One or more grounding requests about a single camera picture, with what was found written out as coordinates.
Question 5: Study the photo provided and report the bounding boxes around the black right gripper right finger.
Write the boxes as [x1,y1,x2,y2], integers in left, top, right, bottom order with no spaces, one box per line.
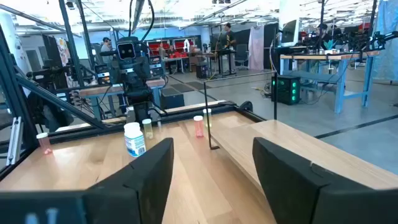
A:
[252,137,374,224]

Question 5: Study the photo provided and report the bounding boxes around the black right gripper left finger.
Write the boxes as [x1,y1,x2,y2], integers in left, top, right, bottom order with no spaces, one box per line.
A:
[82,138,175,224]

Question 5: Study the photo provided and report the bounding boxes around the white melatonin bottle blue label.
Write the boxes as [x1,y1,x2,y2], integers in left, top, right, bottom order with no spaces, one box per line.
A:
[123,121,147,158]

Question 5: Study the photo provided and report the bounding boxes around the pink pill vial white cap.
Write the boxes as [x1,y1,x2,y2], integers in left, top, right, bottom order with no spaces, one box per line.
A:
[35,132,53,156]
[193,115,205,138]

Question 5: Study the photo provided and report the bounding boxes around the red storage rack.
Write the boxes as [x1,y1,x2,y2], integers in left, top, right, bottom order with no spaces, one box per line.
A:
[146,36,203,60]

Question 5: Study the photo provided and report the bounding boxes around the blue workbench wooden top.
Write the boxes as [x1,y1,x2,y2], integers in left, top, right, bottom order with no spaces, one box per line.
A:
[77,77,166,121]
[279,49,382,114]

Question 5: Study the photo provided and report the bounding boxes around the black storage box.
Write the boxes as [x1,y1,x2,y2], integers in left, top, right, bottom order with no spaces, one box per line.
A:
[160,88,185,110]

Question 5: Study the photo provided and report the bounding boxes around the dark floor mat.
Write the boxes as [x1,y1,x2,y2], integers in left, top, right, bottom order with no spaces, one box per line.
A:
[185,80,212,90]
[170,82,195,93]

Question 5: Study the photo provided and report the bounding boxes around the colourful poster board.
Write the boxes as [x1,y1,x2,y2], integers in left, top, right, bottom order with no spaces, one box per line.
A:
[54,36,78,88]

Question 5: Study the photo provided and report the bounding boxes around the black standing desk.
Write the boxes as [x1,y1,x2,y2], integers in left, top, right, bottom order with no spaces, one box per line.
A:
[214,49,237,77]

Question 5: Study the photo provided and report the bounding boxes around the black computer tower green lights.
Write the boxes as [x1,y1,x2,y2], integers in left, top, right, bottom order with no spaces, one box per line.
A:
[271,74,302,106]

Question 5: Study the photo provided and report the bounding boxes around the pale pink hanging cloth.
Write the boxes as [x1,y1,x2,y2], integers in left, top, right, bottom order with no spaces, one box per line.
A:
[248,25,265,72]

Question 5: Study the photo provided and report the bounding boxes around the dark computer monitor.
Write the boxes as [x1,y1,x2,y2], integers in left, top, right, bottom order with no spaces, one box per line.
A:
[278,17,301,47]

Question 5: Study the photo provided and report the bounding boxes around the light blue tarp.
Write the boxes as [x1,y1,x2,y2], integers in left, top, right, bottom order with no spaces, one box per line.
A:
[371,0,398,82]

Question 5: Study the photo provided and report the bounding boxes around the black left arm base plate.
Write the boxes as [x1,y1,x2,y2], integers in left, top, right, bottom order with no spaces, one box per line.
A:
[124,106,164,124]

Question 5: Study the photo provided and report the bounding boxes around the wooden shelf black metal frame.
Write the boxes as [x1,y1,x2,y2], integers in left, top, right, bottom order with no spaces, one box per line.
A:
[203,72,398,195]

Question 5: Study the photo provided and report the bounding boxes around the black aluminium rig frame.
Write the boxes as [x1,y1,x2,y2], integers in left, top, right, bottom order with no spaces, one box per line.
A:
[0,0,265,181]

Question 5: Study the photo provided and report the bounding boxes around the silver metal bracket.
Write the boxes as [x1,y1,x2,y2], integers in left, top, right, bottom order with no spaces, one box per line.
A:
[6,116,24,166]

